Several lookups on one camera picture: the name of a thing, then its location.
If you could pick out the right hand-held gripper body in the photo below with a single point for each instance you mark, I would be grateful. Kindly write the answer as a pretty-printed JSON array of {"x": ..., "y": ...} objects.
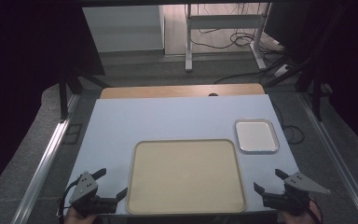
[{"x": 295, "y": 194}]

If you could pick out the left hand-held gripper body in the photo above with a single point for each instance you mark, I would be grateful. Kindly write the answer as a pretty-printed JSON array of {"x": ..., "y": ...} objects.
[{"x": 85, "y": 188}]

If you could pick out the person's right hand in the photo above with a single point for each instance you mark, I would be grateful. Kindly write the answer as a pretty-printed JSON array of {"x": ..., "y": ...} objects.
[{"x": 295, "y": 219}]

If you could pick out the person's left hand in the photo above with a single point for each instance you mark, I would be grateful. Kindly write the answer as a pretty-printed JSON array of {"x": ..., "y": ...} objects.
[{"x": 74, "y": 219}]

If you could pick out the small metal tray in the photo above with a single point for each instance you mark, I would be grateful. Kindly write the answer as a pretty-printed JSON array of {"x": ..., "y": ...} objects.
[{"x": 256, "y": 136}]

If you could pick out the large beige tray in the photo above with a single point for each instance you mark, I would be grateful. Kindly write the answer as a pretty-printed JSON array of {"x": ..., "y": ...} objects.
[{"x": 186, "y": 177}]

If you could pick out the black metal stand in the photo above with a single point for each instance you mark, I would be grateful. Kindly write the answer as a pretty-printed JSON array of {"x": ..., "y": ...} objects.
[
  {"x": 63, "y": 99},
  {"x": 316, "y": 93}
]

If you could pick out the light blue table mat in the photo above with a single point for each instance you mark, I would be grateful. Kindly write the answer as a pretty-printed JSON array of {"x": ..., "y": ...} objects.
[{"x": 167, "y": 119}]

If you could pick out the white cabinet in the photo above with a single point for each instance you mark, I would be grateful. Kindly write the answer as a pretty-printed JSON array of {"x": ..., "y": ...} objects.
[{"x": 124, "y": 28}]

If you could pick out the aluminium rail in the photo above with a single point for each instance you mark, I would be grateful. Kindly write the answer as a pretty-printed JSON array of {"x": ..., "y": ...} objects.
[
  {"x": 335, "y": 155},
  {"x": 43, "y": 168}
]

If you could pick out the white metal desk frame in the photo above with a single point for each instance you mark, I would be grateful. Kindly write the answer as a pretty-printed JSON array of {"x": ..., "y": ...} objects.
[{"x": 223, "y": 21}]

